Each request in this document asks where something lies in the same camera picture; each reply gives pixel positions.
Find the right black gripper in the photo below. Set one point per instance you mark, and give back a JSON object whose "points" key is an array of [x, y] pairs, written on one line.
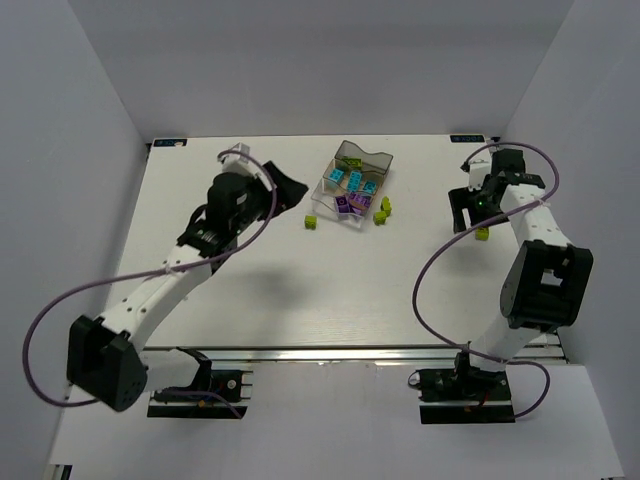
{"points": [[470, 201]]}

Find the small teal lego brick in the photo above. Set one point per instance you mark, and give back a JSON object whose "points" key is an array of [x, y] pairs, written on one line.
{"points": [[369, 188]]}

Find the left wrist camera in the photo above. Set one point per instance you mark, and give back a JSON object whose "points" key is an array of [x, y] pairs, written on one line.
{"points": [[236, 161]]}

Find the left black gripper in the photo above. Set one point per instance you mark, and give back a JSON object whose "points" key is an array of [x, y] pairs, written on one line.
{"points": [[270, 185]]}

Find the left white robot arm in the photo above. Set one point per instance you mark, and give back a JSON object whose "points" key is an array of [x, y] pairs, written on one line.
{"points": [[107, 356]]}

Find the right corner blue label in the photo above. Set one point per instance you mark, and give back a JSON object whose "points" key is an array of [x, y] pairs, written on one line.
{"points": [[467, 138]]}

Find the green sloped lego piece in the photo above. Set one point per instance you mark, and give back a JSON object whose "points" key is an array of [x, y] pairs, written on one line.
{"points": [[482, 234]]}

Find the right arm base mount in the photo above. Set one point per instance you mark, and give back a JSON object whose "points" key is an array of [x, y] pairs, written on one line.
{"points": [[445, 398]]}

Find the green small lego brick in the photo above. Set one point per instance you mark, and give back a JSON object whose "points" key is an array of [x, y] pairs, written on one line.
{"points": [[310, 222]]}

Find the round teal lego piece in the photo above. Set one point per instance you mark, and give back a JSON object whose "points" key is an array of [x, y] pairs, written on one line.
{"points": [[336, 176]]}

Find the clear plastic container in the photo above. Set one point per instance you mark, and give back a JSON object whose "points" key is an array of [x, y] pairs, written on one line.
{"points": [[333, 202]]}

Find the green stacked lego piece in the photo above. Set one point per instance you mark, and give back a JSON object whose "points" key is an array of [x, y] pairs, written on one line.
{"points": [[380, 217]]}

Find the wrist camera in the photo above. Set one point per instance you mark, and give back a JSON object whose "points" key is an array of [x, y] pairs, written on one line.
{"points": [[236, 161], [477, 170]]}

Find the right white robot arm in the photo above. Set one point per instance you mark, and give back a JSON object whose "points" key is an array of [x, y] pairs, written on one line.
{"points": [[545, 285]]}

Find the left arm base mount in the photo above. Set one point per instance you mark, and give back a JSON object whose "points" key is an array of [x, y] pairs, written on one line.
{"points": [[187, 384]]}

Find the purple 2x4 lego plate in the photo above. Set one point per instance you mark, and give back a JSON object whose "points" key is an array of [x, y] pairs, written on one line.
{"points": [[359, 201]]}

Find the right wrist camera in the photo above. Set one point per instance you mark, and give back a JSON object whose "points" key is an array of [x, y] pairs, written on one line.
{"points": [[477, 170]]}

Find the purple curved lego piece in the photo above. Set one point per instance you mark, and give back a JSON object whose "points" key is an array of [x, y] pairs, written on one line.
{"points": [[342, 205]]}

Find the left corner blue label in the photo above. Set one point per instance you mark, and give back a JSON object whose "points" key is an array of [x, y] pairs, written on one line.
{"points": [[169, 143]]}

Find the corner blue label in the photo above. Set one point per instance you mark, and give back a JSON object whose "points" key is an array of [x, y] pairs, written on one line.
{"points": [[169, 143], [467, 138]]}

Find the green 2x4 lego brick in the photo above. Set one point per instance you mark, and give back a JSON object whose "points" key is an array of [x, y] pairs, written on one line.
{"points": [[353, 162]]}

